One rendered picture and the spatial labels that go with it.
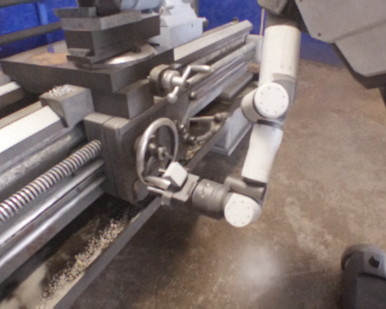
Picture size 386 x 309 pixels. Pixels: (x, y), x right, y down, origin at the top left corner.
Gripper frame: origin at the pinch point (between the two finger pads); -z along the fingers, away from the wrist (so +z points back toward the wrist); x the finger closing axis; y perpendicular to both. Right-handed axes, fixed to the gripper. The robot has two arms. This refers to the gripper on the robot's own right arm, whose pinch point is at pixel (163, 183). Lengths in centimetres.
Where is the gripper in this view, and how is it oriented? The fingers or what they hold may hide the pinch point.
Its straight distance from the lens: 78.8
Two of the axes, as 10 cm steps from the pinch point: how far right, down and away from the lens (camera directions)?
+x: -4.4, 7.5, -5.0
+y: 1.8, 6.2, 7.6
